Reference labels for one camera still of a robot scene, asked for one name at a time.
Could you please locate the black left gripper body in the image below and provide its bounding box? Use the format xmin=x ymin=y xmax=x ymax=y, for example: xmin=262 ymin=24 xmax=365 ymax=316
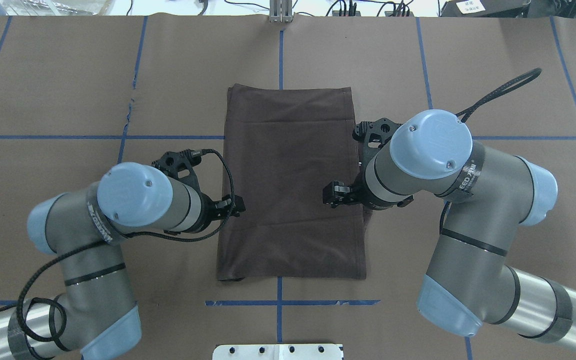
xmin=202 ymin=194 xmax=246 ymax=223

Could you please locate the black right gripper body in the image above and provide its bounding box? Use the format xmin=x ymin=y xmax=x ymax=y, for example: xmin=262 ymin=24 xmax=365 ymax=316
xmin=322 ymin=180 xmax=368 ymax=208

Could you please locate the dark brown t-shirt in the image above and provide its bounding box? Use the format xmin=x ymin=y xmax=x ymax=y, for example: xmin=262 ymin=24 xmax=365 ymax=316
xmin=216 ymin=83 xmax=367 ymax=281

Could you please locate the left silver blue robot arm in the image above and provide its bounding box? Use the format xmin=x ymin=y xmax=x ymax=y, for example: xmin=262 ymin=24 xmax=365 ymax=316
xmin=0 ymin=161 xmax=245 ymax=360

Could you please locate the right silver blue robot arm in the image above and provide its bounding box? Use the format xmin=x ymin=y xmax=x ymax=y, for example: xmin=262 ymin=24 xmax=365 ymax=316
xmin=322 ymin=109 xmax=576 ymax=352

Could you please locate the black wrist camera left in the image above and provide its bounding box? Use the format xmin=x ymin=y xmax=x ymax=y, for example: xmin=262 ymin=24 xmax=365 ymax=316
xmin=151 ymin=149 xmax=202 ymax=186

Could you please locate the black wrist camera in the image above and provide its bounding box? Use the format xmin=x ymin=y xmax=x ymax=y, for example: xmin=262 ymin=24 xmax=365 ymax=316
xmin=351 ymin=117 xmax=402 ymax=151
xmin=151 ymin=149 xmax=202 ymax=186

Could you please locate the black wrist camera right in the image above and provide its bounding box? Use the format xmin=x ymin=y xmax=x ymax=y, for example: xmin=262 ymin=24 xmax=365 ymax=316
xmin=351 ymin=117 xmax=402 ymax=151

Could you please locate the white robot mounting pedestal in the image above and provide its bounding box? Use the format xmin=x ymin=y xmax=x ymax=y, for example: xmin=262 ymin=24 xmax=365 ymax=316
xmin=212 ymin=342 xmax=345 ymax=360

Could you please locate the aluminium frame post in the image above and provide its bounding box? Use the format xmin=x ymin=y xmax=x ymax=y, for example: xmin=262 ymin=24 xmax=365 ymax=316
xmin=269 ymin=0 xmax=296 ymax=24

